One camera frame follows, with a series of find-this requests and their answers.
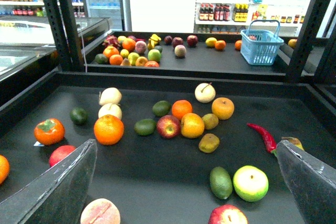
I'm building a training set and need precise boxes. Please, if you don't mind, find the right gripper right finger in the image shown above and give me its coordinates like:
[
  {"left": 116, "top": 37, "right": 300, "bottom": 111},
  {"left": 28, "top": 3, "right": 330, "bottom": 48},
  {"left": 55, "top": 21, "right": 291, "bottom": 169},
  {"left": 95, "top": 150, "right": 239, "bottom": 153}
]
[{"left": 276, "top": 140, "right": 335, "bottom": 223}]

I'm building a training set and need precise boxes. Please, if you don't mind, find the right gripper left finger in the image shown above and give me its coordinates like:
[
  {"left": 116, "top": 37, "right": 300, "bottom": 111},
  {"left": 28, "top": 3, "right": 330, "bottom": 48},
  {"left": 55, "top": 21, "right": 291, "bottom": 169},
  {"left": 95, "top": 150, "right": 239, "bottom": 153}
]
[{"left": 1, "top": 139, "right": 97, "bottom": 223}]

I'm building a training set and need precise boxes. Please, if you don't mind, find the white grocery shelf right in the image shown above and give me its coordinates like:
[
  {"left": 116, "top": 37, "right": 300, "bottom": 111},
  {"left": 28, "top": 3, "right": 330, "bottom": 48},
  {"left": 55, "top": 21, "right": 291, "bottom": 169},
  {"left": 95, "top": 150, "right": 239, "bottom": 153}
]
[{"left": 194, "top": 0, "right": 310, "bottom": 37}]

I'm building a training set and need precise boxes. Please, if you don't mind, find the peach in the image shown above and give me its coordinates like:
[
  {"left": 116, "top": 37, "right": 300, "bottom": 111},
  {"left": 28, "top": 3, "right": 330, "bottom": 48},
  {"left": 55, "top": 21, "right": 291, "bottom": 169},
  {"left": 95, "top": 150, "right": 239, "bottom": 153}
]
[{"left": 80, "top": 198, "right": 121, "bottom": 224}]

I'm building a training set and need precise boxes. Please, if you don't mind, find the yellow green pear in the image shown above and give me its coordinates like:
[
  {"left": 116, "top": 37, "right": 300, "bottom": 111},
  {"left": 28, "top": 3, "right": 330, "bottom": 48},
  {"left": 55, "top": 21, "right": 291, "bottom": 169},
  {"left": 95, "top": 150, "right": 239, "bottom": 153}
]
[{"left": 281, "top": 136, "right": 305, "bottom": 151}]

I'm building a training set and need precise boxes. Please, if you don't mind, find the red fruit left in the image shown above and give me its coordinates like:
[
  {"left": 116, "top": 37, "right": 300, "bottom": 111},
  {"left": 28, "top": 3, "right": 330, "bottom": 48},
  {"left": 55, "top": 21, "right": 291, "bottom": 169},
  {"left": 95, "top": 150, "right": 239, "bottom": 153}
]
[{"left": 49, "top": 145, "right": 76, "bottom": 167}]

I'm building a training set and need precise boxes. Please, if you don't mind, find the red chili pepper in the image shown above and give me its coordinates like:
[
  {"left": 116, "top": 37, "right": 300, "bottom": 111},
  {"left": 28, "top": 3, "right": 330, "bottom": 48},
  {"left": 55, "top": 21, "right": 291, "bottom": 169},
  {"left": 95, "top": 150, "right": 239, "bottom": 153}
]
[{"left": 247, "top": 123, "right": 277, "bottom": 155}]

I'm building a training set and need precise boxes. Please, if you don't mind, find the green apple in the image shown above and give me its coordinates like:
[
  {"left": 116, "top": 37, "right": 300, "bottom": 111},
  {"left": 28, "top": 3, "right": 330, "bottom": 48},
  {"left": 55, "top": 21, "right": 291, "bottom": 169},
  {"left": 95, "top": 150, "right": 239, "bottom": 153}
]
[{"left": 233, "top": 165, "right": 269, "bottom": 202}]

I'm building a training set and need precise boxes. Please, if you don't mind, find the orange at left edge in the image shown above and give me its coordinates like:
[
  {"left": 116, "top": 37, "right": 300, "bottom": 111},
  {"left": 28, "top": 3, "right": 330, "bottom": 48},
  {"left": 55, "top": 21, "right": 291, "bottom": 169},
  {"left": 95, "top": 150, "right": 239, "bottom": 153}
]
[{"left": 0, "top": 155, "right": 10, "bottom": 184}]

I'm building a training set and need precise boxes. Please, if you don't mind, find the orange persimmon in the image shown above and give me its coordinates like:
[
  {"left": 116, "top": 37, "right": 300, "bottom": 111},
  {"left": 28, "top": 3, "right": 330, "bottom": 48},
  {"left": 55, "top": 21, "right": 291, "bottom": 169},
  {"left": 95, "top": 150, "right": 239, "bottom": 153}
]
[{"left": 34, "top": 118, "right": 65, "bottom": 146}]

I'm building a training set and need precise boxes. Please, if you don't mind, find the green avocado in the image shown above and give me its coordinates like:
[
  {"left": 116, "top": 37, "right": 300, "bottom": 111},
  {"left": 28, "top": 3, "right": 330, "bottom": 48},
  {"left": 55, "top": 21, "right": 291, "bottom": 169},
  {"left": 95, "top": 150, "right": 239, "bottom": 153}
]
[
  {"left": 70, "top": 107, "right": 88, "bottom": 126},
  {"left": 209, "top": 166, "right": 233, "bottom": 200}
]

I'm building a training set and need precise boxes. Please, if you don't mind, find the large orange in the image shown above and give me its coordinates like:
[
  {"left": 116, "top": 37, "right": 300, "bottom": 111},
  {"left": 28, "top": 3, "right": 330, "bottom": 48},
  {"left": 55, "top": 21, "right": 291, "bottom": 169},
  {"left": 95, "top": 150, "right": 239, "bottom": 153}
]
[{"left": 93, "top": 114, "right": 124, "bottom": 145}]

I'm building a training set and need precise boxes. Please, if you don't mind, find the red apple front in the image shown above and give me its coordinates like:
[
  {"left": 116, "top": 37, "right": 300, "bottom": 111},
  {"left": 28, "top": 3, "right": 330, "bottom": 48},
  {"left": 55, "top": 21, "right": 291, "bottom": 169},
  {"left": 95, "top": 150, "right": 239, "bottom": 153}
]
[{"left": 208, "top": 204, "right": 249, "bottom": 224}]

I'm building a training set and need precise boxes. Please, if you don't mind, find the red apple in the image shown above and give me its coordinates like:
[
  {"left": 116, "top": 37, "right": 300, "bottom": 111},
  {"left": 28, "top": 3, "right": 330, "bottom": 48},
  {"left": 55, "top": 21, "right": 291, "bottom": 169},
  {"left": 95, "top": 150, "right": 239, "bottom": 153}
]
[
  {"left": 208, "top": 204, "right": 249, "bottom": 224},
  {"left": 156, "top": 115, "right": 181, "bottom": 139}
]

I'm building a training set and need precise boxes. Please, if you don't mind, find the green avocado right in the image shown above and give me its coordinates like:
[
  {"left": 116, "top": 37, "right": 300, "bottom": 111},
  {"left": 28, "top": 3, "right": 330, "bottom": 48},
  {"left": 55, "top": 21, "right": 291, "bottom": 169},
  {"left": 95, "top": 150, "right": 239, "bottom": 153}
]
[{"left": 209, "top": 166, "right": 233, "bottom": 200}]

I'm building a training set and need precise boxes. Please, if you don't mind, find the white pear front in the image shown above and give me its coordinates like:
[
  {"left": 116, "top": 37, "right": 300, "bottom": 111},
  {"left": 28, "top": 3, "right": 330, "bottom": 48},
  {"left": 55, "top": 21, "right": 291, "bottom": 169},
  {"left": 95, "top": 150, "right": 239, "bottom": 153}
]
[{"left": 98, "top": 103, "right": 122, "bottom": 120}]

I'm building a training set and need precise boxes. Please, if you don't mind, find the brown kiwi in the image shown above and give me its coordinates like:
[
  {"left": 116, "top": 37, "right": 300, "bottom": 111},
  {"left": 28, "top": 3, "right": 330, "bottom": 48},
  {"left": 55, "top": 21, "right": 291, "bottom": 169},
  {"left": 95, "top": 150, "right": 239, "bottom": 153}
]
[{"left": 198, "top": 133, "right": 220, "bottom": 154}]

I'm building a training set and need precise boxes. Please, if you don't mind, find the green lime front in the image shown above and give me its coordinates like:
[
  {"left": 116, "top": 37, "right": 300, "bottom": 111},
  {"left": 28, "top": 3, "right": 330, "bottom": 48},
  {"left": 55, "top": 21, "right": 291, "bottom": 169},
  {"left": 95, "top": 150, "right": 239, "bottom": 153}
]
[{"left": 134, "top": 119, "right": 156, "bottom": 136}]

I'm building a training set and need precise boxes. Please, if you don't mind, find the white pear left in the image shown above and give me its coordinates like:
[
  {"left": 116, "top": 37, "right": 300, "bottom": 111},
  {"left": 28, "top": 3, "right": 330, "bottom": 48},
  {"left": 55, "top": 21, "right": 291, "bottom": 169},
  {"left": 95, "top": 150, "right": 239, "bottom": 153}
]
[{"left": 99, "top": 88, "right": 122, "bottom": 105}]

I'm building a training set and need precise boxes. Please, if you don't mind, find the olive green kiwi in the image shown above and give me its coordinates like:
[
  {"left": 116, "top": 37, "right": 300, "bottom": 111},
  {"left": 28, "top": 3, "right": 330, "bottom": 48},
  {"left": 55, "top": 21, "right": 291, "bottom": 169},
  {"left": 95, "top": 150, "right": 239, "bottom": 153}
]
[{"left": 202, "top": 113, "right": 219, "bottom": 130}]

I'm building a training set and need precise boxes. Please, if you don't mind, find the dark green lime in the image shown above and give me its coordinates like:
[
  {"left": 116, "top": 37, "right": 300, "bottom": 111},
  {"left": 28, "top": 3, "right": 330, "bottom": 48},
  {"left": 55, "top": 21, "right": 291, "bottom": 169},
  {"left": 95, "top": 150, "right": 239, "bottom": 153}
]
[{"left": 152, "top": 100, "right": 171, "bottom": 117}]

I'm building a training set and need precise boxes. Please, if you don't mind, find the white pear with stem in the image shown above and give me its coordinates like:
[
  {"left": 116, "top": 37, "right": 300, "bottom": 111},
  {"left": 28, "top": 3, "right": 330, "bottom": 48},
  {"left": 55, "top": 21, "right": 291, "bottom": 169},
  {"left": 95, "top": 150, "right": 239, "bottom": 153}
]
[{"left": 194, "top": 82, "right": 216, "bottom": 103}]

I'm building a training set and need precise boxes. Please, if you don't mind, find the blue shopping basket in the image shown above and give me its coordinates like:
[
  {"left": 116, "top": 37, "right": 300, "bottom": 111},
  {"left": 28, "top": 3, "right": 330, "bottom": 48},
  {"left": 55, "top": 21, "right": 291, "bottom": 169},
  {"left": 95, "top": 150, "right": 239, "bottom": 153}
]
[{"left": 240, "top": 19, "right": 284, "bottom": 66}]

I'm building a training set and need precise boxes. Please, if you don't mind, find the orange mandarin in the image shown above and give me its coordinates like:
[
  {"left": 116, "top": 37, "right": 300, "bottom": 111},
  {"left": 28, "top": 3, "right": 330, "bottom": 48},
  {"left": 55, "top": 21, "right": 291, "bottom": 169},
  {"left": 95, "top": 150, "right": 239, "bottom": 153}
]
[{"left": 171, "top": 100, "right": 193, "bottom": 120}]

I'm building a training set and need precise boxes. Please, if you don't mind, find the far fruit pile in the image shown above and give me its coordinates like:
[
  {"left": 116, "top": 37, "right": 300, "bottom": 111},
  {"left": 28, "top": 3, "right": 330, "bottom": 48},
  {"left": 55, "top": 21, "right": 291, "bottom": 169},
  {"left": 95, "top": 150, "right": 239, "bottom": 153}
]
[{"left": 93, "top": 34, "right": 298, "bottom": 68}]

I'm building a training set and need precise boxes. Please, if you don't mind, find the glass freezer chest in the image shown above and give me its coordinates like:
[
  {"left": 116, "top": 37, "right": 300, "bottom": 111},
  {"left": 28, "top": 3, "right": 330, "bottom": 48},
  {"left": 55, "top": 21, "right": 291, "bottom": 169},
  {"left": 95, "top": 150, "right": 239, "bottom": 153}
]
[{"left": 1, "top": 15, "right": 112, "bottom": 74}]

